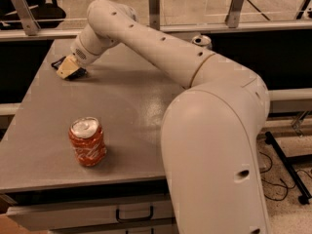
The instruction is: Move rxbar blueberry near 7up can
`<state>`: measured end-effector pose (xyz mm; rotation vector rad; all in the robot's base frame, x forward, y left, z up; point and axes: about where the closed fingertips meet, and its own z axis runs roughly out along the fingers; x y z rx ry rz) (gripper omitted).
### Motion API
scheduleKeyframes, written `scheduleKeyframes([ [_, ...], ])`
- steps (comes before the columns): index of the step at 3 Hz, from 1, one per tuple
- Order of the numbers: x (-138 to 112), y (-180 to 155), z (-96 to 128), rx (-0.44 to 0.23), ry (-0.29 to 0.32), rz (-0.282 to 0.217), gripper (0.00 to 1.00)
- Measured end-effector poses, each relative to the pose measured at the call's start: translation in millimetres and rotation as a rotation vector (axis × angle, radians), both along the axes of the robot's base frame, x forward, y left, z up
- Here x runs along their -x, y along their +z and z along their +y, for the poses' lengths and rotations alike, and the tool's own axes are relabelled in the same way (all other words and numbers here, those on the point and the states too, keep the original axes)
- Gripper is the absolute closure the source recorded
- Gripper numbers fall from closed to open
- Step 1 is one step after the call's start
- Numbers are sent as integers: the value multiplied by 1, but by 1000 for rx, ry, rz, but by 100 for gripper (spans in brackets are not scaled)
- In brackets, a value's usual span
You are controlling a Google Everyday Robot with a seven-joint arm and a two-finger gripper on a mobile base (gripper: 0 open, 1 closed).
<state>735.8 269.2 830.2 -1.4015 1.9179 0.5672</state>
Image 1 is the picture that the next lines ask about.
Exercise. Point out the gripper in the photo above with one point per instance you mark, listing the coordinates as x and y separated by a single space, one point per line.
80 54

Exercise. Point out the dark blue rxbar wrapper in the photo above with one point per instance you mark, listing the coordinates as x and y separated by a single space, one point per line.
81 72

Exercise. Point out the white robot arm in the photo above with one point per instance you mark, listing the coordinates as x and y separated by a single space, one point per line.
208 133

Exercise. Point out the red coca-cola can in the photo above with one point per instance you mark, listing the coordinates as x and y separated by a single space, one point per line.
87 140

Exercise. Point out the white green 7up can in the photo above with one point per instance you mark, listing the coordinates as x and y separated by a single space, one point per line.
203 41

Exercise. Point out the black office chair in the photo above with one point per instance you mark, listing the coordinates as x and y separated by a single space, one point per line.
47 12

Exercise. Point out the grey lower drawer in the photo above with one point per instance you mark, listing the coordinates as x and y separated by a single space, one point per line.
156 226

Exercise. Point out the black stand base bar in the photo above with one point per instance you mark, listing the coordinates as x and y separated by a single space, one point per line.
288 163

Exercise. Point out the left metal bracket post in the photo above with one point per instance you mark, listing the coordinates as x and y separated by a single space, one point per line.
29 24

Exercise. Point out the metal bracket post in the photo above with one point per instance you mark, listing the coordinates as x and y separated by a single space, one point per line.
29 24
154 13
233 17

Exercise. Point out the middle metal bracket post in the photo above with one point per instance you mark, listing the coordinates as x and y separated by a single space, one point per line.
154 13

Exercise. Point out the black drawer handle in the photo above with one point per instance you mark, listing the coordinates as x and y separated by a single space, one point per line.
134 215

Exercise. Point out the right metal bracket post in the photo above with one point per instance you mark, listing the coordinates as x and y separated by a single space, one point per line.
233 17

